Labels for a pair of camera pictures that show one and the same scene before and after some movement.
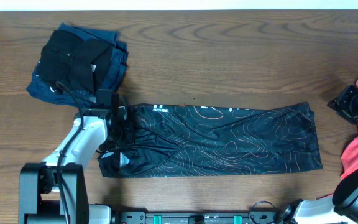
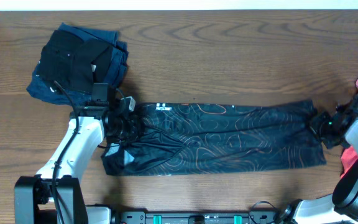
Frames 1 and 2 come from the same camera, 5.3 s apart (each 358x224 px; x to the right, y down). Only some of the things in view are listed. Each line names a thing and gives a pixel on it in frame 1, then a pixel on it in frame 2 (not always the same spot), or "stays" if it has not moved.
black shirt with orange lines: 174,139 stays
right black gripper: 343,105 → 315,125
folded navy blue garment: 114,76 stays
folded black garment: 68,63 stays
